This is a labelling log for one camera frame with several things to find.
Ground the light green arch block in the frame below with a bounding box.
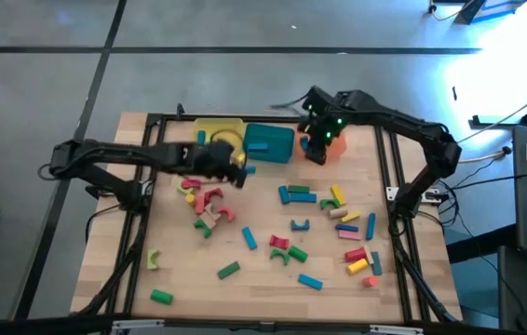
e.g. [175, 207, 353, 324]
[146, 248, 163, 271]

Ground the green wooden cylinder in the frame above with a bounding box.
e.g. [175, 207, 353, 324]
[287, 245, 309, 263]
[149, 288, 174, 306]

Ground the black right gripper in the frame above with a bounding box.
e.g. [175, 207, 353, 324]
[298, 86, 349, 167]

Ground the black floor stand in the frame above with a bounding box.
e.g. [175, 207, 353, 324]
[470, 87, 527, 145]

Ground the green rectangular wooden block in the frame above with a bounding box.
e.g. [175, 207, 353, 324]
[216, 261, 242, 281]

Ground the cream cable with black clip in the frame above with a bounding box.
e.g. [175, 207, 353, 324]
[427, 0, 469, 22]

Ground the translucent orange plastic bin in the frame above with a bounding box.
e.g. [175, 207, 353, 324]
[294, 121, 348, 163]

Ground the black cable bundle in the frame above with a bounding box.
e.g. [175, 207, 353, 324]
[386, 185, 483, 261]

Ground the teal plastic bin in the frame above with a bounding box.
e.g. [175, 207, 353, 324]
[242, 122, 296, 165]

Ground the translucent yellow plastic bin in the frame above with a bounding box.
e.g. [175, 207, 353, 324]
[193, 117, 246, 157]

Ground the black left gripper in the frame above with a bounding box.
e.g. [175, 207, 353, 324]
[183, 141, 250, 190]

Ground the long black floor cable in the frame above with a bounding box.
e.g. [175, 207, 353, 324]
[449, 169, 527, 188]

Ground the red wooden cylinder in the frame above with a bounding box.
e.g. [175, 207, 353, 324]
[344, 248, 368, 263]

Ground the silver metal bracket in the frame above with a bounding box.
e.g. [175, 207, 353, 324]
[111, 318, 166, 332]
[369, 324, 426, 335]

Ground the yellow cable with black plug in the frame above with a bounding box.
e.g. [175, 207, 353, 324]
[458, 146, 512, 164]

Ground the yellow wooden cylinder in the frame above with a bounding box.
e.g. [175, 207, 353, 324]
[345, 258, 370, 276]

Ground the yellow rectangular wooden block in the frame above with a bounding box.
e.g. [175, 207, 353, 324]
[330, 183, 346, 207]

